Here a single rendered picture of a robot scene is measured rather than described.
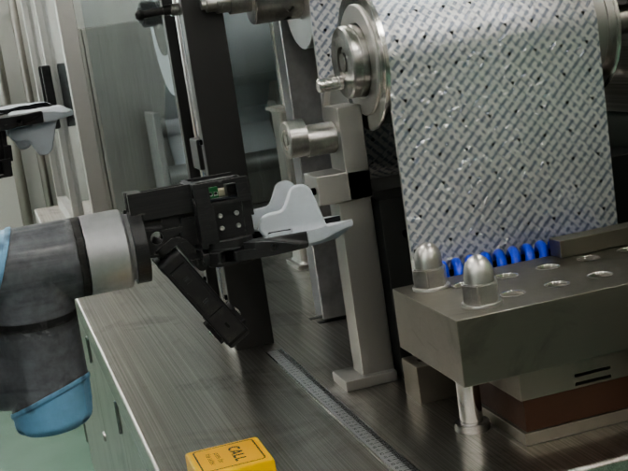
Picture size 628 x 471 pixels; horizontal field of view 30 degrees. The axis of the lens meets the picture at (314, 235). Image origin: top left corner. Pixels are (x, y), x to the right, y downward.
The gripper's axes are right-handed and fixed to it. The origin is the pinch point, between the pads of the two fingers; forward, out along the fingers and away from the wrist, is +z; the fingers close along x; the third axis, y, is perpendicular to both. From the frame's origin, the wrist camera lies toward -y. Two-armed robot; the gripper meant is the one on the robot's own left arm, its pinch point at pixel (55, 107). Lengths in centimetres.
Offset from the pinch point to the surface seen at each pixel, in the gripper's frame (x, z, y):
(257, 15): 25.1, 15.4, -11.2
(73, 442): -206, 93, 153
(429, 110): 57, 13, -3
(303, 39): 25.7, 21.6, -7.6
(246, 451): 60, -15, 23
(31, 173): -455, 203, 115
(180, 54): 6.0, 16.1, -5.2
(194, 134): 10.5, 14.4, 4.8
